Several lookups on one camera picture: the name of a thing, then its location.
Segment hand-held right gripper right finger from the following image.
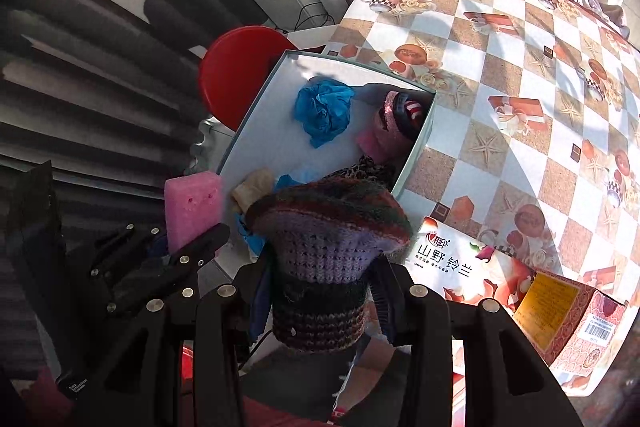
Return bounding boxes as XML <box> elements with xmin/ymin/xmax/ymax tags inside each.
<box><xmin>371</xmin><ymin>258</ymin><xmax>585</xmax><ymax>427</ymax></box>

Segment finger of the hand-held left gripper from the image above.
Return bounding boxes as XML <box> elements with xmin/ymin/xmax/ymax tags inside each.
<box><xmin>105</xmin><ymin>223</ymin><xmax>232</xmax><ymax>320</ymax></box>
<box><xmin>89</xmin><ymin>223</ymin><xmax>170</xmax><ymax>280</ymax></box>

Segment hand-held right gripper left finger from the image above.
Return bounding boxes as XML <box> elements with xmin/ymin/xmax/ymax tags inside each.
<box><xmin>75</xmin><ymin>257</ymin><xmax>275</xmax><ymax>427</ymax></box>

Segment pink sponge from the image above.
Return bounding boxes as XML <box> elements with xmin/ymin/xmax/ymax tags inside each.
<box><xmin>164</xmin><ymin>172</ymin><xmax>223</xmax><ymax>255</ymax></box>

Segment multicoloured knitted hat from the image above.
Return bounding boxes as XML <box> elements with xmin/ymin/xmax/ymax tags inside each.
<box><xmin>244</xmin><ymin>179</ymin><xmax>415</xmax><ymax>354</ymax></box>

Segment beige sock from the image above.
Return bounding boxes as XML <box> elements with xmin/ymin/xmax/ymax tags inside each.
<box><xmin>231</xmin><ymin>169</ymin><xmax>276</xmax><ymax>214</ymax></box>

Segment white cardboard box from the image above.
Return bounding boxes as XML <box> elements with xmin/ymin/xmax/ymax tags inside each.
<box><xmin>216</xmin><ymin>49</ymin><xmax>437</xmax><ymax>258</ymax></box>

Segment leopard print cloth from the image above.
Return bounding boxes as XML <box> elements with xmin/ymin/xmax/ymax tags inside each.
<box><xmin>320</xmin><ymin>154</ymin><xmax>401</xmax><ymax>188</ymax></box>

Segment pink striped knitted cloth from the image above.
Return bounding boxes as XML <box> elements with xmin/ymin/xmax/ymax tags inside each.
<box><xmin>356</xmin><ymin>89</ymin><xmax>430</xmax><ymax>158</ymax></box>

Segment printed tissue carton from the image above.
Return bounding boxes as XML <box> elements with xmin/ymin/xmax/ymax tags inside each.
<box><xmin>412</xmin><ymin>216</ymin><xmax>627</xmax><ymax>385</ymax></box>

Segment grey ribbed panel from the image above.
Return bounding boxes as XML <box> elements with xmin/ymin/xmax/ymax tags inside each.
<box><xmin>0</xmin><ymin>0</ymin><xmax>241</xmax><ymax>358</ymax></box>

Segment red round stool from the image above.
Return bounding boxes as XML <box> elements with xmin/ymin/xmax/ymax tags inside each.
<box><xmin>198</xmin><ymin>26</ymin><xmax>300</xmax><ymax>132</ymax></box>

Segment small white table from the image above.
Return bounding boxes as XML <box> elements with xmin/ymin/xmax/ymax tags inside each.
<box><xmin>285</xmin><ymin>24</ymin><xmax>343</xmax><ymax>55</ymax></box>

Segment checkered printed tablecloth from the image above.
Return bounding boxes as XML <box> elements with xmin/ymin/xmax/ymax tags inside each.
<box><xmin>320</xmin><ymin>0</ymin><xmax>640</xmax><ymax>398</ymax></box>

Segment black floor cable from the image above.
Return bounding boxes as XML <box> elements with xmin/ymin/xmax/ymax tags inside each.
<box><xmin>292</xmin><ymin>0</ymin><xmax>341</xmax><ymax>32</ymax></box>

